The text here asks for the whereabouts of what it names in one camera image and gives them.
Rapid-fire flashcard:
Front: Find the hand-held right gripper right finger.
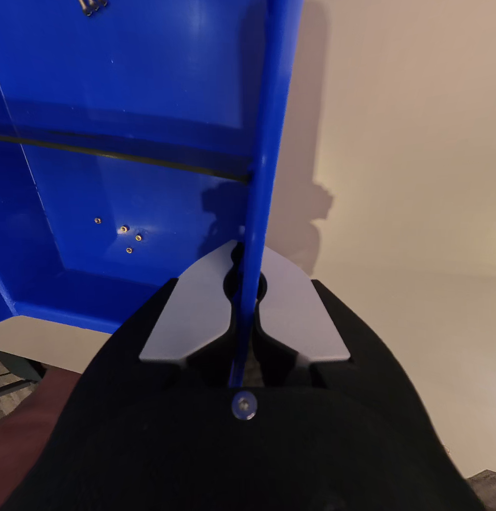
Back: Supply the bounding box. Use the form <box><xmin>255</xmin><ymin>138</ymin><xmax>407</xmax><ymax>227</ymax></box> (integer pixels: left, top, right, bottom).
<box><xmin>254</xmin><ymin>247</ymin><xmax>351</xmax><ymax>369</ymax></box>

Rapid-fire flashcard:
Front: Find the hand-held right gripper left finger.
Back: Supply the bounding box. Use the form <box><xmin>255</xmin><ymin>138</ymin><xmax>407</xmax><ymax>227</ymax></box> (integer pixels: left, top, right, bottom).
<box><xmin>139</xmin><ymin>240</ymin><xmax>245</xmax><ymax>368</ymax></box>

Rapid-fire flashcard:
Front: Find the blue plastic parts bin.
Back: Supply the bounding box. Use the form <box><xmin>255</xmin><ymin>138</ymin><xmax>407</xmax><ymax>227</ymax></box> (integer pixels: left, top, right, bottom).
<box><xmin>0</xmin><ymin>0</ymin><xmax>305</xmax><ymax>389</ymax></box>

